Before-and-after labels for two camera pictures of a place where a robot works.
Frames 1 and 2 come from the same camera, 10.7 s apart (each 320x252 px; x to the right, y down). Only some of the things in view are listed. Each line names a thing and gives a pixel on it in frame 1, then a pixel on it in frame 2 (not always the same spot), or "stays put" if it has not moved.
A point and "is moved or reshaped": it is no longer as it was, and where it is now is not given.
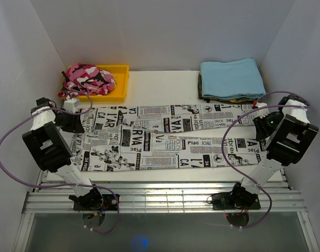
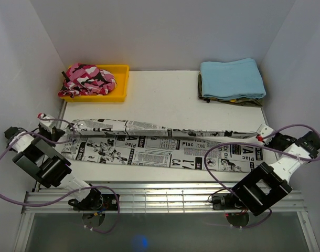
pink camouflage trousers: x=82 y=79 stays put
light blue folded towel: x=234 y=79 stays put
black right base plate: x=225 y=201 stays put
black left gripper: x=75 y=126 → x=55 y=135
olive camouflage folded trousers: x=243 y=101 stays put
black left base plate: x=109 y=203 stays put
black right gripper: x=262 y=133 → x=276 y=135
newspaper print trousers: x=200 y=138 is moved or reshaped
